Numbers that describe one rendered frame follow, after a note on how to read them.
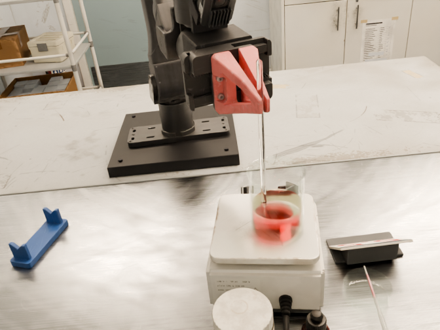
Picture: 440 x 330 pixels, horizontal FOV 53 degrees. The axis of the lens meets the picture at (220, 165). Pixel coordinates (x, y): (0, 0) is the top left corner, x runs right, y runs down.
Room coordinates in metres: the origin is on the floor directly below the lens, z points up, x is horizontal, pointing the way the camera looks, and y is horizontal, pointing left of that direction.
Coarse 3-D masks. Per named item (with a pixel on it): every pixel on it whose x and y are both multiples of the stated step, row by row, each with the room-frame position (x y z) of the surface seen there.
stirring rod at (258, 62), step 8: (256, 64) 0.39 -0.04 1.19; (264, 120) 0.39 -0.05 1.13; (264, 128) 0.39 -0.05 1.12; (264, 136) 0.39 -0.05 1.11; (264, 144) 0.39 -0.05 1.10; (264, 152) 0.39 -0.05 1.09; (264, 160) 0.39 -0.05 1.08; (264, 168) 0.39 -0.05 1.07; (264, 176) 0.39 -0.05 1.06; (264, 184) 0.39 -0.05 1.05
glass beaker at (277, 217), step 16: (256, 160) 0.42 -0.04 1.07; (272, 160) 0.42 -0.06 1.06; (288, 160) 0.41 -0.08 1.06; (256, 176) 0.41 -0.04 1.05; (272, 176) 0.42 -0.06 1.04; (288, 176) 0.41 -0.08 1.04; (304, 176) 0.37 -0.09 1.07; (256, 192) 0.37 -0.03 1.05; (272, 192) 0.36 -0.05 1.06; (288, 192) 0.36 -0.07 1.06; (256, 208) 0.37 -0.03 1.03; (272, 208) 0.36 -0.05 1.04; (288, 208) 0.36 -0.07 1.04; (256, 224) 0.37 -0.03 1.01; (272, 224) 0.36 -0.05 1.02; (288, 224) 0.36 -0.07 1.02; (272, 240) 0.36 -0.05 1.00; (288, 240) 0.36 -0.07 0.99
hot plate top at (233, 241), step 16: (224, 208) 0.44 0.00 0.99; (240, 208) 0.44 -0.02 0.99; (304, 208) 0.42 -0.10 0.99; (224, 224) 0.41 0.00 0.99; (240, 224) 0.41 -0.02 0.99; (304, 224) 0.39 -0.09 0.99; (224, 240) 0.38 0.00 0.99; (240, 240) 0.38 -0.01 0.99; (256, 240) 0.37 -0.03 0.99; (304, 240) 0.37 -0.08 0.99; (224, 256) 0.35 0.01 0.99; (240, 256) 0.35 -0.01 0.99; (256, 256) 0.35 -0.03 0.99; (272, 256) 0.35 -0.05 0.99; (288, 256) 0.34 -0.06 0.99; (304, 256) 0.34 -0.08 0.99
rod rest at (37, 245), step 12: (48, 216) 0.55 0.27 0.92; (60, 216) 0.55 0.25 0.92; (48, 228) 0.54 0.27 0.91; (60, 228) 0.54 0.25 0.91; (36, 240) 0.51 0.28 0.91; (48, 240) 0.51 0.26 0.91; (12, 252) 0.48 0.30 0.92; (24, 252) 0.47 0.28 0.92; (36, 252) 0.48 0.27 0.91; (12, 264) 0.47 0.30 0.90; (24, 264) 0.46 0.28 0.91
